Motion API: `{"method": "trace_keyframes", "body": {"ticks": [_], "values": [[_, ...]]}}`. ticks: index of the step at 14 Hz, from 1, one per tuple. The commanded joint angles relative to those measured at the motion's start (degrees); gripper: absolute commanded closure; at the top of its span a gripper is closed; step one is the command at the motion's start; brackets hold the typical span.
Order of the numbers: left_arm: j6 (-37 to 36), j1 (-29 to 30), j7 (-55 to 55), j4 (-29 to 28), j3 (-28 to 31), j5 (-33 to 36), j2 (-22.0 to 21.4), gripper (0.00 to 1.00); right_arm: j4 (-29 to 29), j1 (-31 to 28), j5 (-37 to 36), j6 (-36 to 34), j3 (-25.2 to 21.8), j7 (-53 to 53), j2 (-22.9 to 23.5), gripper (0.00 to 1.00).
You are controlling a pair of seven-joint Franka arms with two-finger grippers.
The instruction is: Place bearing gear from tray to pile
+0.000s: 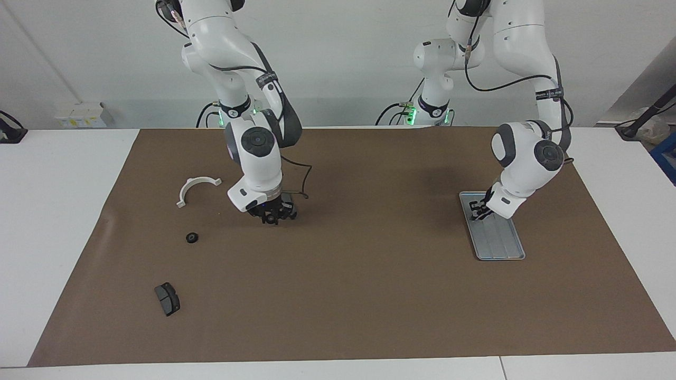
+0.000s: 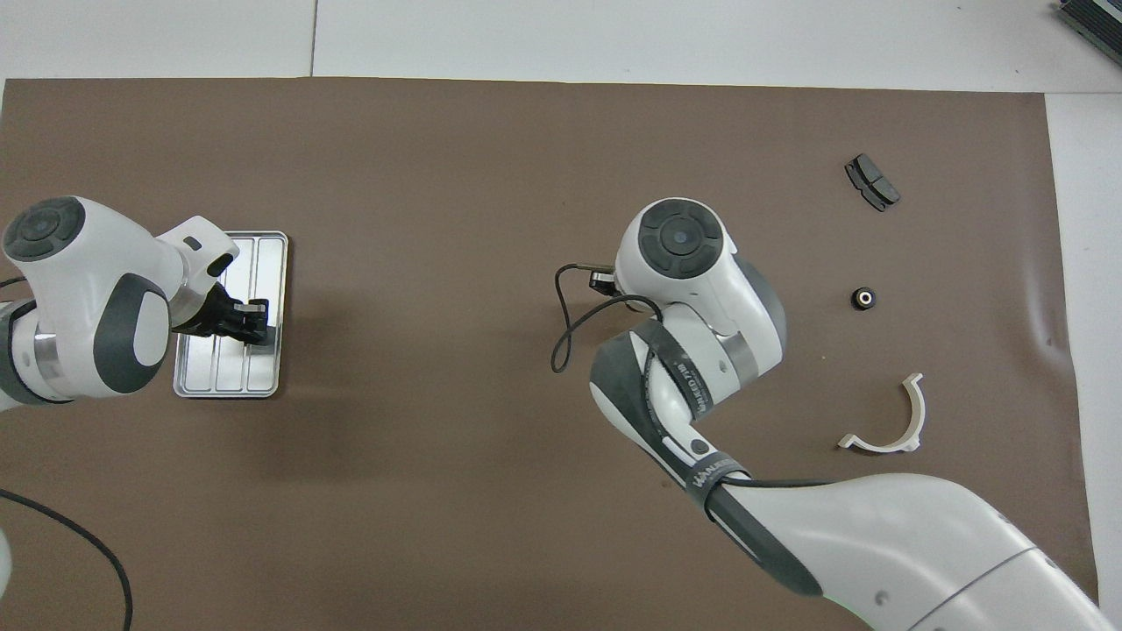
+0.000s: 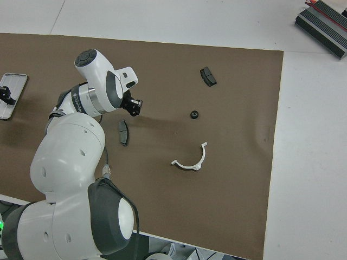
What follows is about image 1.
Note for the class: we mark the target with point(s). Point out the black bearing gear silver centre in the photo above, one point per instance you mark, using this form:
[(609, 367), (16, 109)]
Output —
[(271, 218), (193, 237)]

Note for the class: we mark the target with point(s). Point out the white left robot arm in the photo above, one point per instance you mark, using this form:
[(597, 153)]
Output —
[(523, 158)]

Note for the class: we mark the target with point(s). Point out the black stand pole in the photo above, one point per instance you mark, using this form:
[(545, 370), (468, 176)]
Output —
[(649, 113)]

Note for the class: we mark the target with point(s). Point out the black table clamp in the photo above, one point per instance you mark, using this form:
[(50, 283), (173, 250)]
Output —
[(10, 132)]

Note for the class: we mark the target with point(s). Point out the blue crate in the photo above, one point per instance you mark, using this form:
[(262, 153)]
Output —
[(666, 155)]

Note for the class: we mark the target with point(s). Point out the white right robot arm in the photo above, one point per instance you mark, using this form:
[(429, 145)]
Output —
[(259, 158)]

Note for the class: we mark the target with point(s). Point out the silver metal tray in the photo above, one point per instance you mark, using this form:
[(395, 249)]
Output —
[(499, 243)]

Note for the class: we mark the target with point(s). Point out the white curved plastic bracket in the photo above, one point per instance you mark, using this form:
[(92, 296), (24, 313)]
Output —
[(196, 181)]

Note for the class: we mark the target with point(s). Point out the short dark grey brake pad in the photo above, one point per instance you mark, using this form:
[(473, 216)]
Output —
[(167, 298)]

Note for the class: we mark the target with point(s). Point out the long dark grey brake pad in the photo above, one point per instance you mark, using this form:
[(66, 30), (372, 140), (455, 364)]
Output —
[(291, 202)]

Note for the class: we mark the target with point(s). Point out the clear plastic bag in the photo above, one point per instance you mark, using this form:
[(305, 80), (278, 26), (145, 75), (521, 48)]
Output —
[(657, 132)]

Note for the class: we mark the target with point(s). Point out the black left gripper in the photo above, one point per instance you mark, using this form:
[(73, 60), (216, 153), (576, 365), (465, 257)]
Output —
[(491, 192)]

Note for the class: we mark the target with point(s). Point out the brown table mat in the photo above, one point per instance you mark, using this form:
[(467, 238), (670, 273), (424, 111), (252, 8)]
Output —
[(369, 290)]

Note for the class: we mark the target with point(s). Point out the white wall socket box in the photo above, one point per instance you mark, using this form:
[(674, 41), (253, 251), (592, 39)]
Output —
[(84, 116)]

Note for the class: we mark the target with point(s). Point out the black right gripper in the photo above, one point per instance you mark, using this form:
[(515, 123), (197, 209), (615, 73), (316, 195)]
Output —
[(277, 206)]

